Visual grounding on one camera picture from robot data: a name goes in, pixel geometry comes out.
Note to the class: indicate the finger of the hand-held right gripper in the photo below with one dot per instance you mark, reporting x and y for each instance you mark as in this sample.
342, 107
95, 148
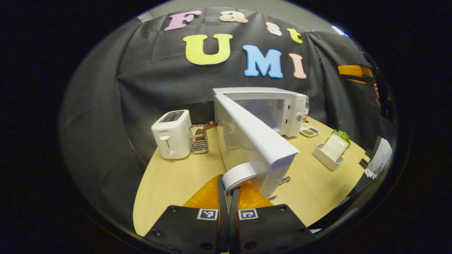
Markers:
360, 81
355, 70

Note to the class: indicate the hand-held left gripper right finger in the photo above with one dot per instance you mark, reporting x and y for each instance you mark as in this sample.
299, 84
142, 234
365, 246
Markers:
272, 229

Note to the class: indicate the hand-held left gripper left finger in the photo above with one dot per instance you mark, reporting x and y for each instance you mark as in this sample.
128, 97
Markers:
183, 229

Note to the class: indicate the toast sandwich with lettuce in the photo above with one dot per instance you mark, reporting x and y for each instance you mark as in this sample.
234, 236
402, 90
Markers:
335, 146

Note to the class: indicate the white microwave oven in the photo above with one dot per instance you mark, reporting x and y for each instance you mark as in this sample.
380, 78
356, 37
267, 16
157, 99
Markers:
247, 127

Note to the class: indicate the white and black chair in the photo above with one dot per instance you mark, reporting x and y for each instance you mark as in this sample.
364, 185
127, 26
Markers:
379, 158

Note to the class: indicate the clear plastic bottle red label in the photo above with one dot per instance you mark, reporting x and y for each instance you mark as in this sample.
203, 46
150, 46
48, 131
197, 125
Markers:
306, 111

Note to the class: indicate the white divided plate of beans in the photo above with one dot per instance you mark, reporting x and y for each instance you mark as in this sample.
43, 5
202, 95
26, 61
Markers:
309, 130

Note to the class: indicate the white ribbed tray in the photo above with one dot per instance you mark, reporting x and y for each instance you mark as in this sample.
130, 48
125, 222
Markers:
326, 160

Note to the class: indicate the clear utensil holder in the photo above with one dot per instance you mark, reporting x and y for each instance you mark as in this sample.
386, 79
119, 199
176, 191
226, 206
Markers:
199, 143

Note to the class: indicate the white toaster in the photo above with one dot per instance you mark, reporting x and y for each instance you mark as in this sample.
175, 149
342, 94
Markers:
171, 135

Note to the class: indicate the brown wooden spoon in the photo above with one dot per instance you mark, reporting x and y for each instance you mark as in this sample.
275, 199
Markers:
208, 126

